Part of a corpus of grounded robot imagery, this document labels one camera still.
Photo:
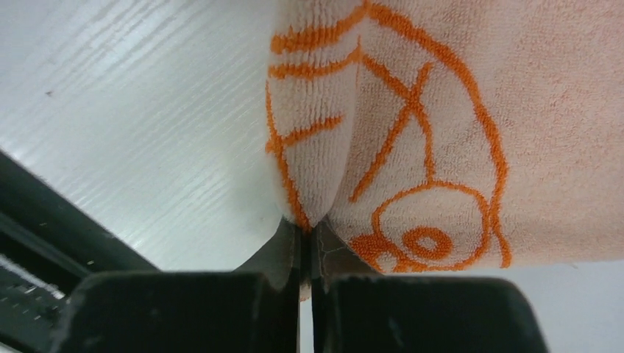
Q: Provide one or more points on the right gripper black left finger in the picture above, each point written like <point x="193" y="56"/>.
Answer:
<point x="275" y="308"/>

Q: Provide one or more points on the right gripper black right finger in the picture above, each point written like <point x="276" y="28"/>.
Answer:
<point x="331" y="260"/>

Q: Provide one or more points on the orange and cream cloth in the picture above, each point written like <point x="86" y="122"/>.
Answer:
<point x="450" y="135"/>

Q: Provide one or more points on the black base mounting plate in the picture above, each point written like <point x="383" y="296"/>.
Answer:
<point x="47" y="247"/>

